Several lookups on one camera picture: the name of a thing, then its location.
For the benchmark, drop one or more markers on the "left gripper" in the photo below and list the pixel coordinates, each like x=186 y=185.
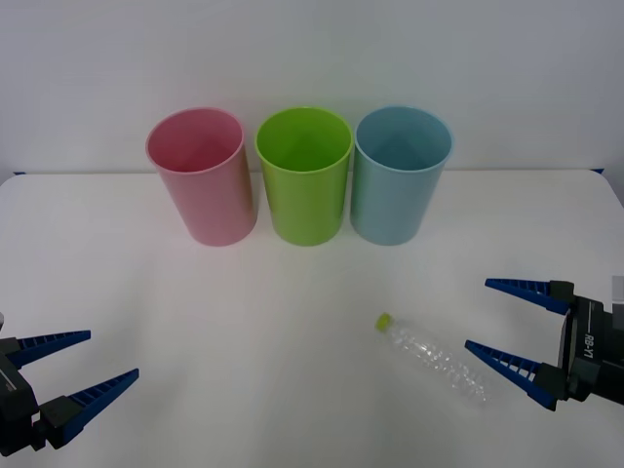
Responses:
x=14 y=404

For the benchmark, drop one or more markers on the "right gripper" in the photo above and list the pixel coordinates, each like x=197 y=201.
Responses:
x=592 y=351

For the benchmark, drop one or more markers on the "clear bottle with yellow-green cap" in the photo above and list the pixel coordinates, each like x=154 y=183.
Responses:
x=429 y=356

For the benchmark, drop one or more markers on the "pale blue plastic bin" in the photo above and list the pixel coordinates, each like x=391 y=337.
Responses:
x=390 y=205

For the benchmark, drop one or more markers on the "pink plastic bin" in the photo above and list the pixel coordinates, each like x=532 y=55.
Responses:
x=214 y=205

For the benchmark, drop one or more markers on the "green plastic bin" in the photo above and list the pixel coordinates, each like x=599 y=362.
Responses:
x=304 y=205

